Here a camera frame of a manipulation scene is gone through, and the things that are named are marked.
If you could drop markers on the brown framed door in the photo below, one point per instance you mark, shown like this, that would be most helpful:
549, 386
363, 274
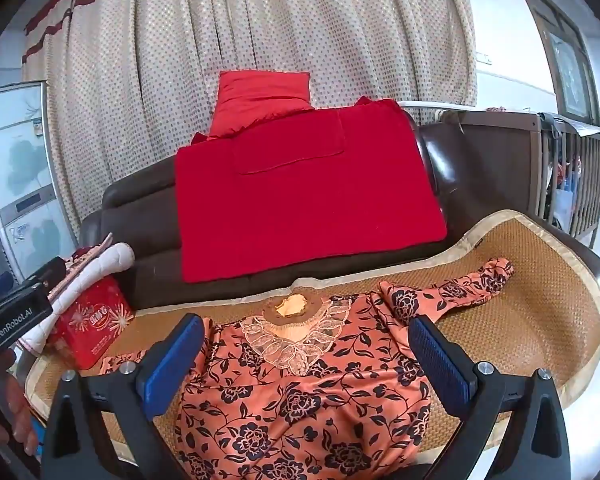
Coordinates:
572, 80

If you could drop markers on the red gift box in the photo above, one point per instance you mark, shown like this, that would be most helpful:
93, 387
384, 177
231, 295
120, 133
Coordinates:
92, 325

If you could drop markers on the woven bamboo seat mat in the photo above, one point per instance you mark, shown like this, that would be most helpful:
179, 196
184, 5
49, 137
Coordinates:
530, 310

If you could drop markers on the white wall socket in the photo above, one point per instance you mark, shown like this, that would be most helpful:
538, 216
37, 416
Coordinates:
485, 58

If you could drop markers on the white pink quilted cloth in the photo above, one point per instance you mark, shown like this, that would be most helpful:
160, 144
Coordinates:
95, 267

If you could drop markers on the beige dotted curtain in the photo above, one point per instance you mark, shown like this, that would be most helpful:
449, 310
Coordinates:
230, 20

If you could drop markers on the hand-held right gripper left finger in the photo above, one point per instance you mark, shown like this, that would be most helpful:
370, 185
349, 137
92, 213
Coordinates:
172, 362

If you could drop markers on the red towel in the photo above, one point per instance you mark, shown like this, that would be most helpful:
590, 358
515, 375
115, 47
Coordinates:
300, 200

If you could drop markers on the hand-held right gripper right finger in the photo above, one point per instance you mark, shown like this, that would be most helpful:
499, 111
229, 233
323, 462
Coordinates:
440, 366

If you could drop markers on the person's left hand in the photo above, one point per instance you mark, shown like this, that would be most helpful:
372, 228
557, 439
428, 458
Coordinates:
22, 410

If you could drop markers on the orange floral blouse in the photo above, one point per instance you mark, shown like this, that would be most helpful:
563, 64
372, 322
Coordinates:
305, 410

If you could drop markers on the brown leather sofa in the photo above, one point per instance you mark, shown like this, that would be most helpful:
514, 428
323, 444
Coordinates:
145, 220

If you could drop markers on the white standing air conditioner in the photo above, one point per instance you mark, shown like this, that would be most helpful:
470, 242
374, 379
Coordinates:
25, 170

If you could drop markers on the brown wooden crib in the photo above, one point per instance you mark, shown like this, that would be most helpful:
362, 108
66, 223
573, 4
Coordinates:
530, 160

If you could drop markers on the red pillow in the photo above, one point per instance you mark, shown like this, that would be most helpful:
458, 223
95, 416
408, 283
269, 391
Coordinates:
260, 95

